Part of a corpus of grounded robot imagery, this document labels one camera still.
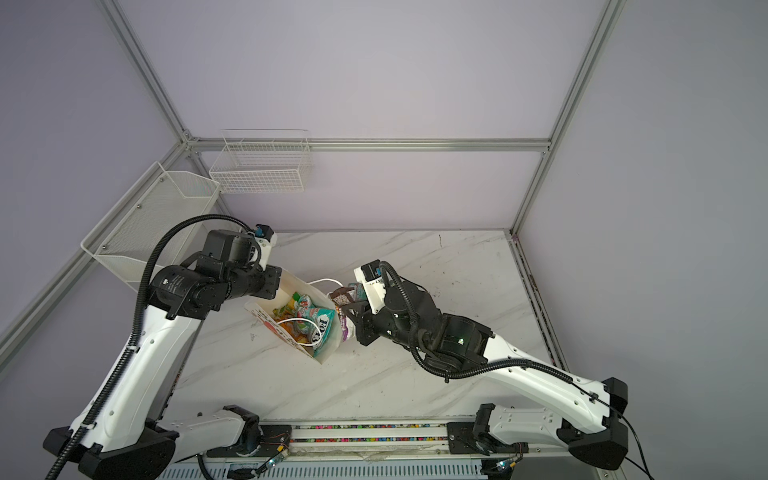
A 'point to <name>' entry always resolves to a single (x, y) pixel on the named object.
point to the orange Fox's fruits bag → (287, 311)
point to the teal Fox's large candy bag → (317, 322)
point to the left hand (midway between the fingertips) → (271, 278)
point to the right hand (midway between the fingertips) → (340, 308)
